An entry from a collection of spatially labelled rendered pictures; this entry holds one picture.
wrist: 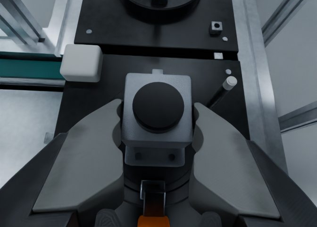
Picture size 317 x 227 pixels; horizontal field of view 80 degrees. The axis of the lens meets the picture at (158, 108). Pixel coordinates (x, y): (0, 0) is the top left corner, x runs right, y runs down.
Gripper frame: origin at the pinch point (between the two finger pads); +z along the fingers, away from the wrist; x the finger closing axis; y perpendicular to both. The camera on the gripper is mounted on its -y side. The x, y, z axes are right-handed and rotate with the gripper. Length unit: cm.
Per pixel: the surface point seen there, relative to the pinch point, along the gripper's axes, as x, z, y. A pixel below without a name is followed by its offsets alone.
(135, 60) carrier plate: -3.0, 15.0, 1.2
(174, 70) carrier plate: 2.5, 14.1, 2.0
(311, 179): 27.6, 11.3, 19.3
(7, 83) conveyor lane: -23.3, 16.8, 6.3
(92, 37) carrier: -9.5, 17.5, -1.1
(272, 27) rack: 19.1, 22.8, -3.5
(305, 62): 32.2, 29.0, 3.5
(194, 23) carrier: 5.4, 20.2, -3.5
